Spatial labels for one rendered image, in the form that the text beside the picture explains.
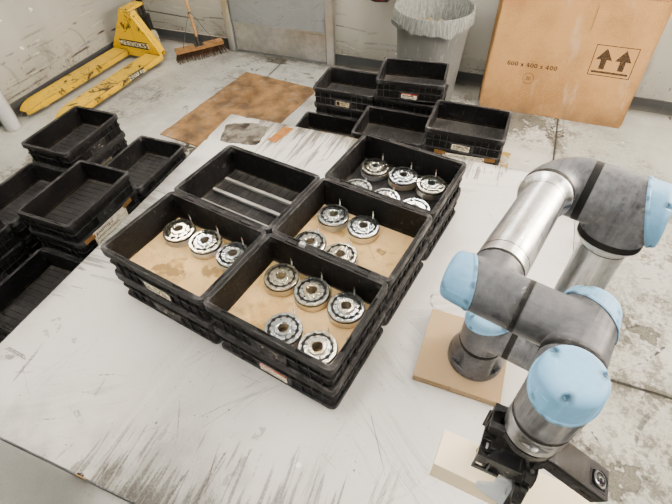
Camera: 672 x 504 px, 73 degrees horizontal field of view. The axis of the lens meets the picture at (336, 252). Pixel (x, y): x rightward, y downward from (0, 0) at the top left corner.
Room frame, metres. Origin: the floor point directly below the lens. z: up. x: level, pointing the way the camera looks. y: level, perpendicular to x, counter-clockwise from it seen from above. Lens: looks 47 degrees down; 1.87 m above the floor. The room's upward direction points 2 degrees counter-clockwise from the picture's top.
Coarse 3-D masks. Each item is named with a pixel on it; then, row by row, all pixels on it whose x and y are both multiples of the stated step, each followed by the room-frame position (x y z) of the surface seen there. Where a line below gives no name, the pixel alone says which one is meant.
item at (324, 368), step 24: (264, 240) 0.92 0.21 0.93; (288, 240) 0.92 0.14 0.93; (240, 264) 0.83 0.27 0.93; (336, 264) 0.82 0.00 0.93; (216, 288) 0.75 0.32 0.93; (384, 288) 0.73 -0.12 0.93; (216, 312) 0.68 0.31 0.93; (264, 336) 0.60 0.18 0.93; (312, 360) 0.53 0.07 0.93; (336, 360) 0.53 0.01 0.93
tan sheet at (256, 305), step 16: (256, 288) 0.83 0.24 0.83; (240, 304) 0.77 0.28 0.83; (256, 304) 0.77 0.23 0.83; (272, 304) 0.77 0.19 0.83; (288, 304) 0.76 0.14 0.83; (368, 304) 0.75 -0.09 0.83; (256, 320) 0.71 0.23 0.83; (304, 320) 0.71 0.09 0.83; (320, 320) 0.71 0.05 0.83; (336, 336) 0.65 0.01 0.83
